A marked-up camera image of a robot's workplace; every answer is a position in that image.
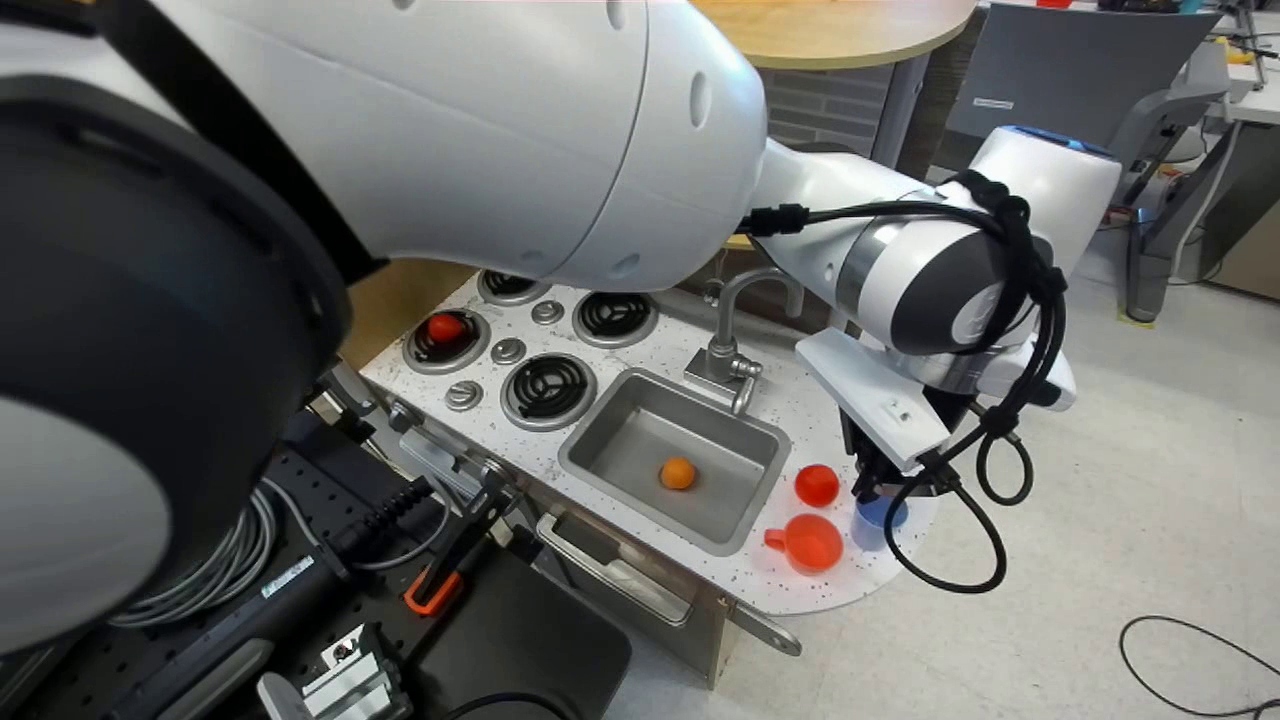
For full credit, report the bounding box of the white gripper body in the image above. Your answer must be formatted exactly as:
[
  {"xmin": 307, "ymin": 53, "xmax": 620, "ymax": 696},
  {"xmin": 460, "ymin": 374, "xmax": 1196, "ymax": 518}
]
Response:
[{"xmin": 797, "ymin": 329, "xmax": 971, "ymax": 473}]

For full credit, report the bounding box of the orange toy cup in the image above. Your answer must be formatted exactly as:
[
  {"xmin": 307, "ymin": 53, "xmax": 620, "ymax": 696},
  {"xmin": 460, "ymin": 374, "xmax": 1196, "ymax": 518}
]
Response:
[{"xmin": 761, "ymin": 510, "xmax": 849, "ymax": 578}]

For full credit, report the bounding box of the gray toy sink basin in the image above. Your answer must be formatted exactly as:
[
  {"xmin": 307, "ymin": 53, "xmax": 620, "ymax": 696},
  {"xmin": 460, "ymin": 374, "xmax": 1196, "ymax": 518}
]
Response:
[{"xmin": 556, "ymin": 367, "xmax": 797, "ymax": 558}]

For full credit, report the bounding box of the small red round toy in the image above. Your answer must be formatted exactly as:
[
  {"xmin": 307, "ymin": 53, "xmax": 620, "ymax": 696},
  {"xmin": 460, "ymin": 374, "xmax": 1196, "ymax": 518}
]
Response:
[{"xmin": 793, "ymin": 461, "xmax": 845, "ymax": 510}]

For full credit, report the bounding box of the silver toy faucet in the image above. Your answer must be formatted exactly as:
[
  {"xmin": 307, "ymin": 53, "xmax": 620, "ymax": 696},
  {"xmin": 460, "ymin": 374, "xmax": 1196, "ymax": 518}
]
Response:
[{"xmin": 679, "ymin": 264, "xmax": 805, "ymax": 416}]

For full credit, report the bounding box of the orange ball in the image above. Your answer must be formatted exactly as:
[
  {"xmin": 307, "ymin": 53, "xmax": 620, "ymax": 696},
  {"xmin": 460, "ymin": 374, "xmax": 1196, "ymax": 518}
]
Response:
[{"xmin": 656, "ymin": 450, "xmax": 704, "ymax": 494}]

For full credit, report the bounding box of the black coil stove burner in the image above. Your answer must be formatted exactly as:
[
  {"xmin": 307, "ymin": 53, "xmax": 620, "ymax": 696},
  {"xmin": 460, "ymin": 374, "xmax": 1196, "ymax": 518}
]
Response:
[
  {"xmin": 574, "ymin": 284, "xmax": 664, "ymax": 353},
  {"xmin": 475, "ymin": 267, "xmax": 556, "ymax": 309},
  {"xmin": 402, "ymin": 303, "xmax": 498, "ymax": 374},
  {"xmin": 502, "ymin": 348, "xmax": 600, "ymax": 433}
]

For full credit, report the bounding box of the wooden toy kitchen unit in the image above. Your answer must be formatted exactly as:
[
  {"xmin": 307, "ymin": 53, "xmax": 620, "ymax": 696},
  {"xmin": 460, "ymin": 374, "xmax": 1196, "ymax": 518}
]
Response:
[{"xmin": 331, "ymin": 0, "xmax": 986, "ymax": 690}]

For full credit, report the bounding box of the gray office chair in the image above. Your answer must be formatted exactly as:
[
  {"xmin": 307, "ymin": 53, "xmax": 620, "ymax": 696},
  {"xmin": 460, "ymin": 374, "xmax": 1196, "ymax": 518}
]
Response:
[{"xmin": 934, "ymin": 5, "xmax": 1234, "ymax": 323}]

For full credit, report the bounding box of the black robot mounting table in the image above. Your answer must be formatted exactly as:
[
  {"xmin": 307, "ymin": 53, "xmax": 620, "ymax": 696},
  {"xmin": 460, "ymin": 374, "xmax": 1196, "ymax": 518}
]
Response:
[{"xmin": 0, "ymin": 384, "xmax": 637, "ymax": 720}]

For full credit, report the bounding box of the red toy on burner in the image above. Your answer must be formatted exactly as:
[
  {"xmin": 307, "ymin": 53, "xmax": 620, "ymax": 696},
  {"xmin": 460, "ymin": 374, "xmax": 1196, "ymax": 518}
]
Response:
[{"xmin": 423, "ymin": 310, "xmax": 473, "ymax": 353}]

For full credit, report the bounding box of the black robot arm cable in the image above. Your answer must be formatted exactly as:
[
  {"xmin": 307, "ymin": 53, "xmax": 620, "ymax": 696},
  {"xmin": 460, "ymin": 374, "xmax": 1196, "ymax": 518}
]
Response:
[{"xmin": 735, "ymin": 166, "xmax": 1071, "ymax": 594}]

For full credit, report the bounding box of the black floor cable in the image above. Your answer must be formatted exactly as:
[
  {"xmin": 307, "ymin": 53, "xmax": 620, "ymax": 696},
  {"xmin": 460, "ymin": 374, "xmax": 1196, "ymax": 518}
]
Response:
[{"xmin": 1113, "ymin": 613, "xmax": 1280, "ymax": 720}]

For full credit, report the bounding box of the orange clamp handle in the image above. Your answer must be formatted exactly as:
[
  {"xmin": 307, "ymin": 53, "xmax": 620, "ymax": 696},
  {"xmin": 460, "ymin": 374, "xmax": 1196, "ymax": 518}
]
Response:
[{"xmin": 402, "ymin": 565, "xmax": 473, "ymax": 624}]

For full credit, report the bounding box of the silver metal clamp bracket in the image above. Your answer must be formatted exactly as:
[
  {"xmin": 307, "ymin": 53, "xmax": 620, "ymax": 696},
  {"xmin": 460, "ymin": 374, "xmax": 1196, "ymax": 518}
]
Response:
[{"xmin": 252, "ymin": 621, "xmax": 415, "ymax": 720}]

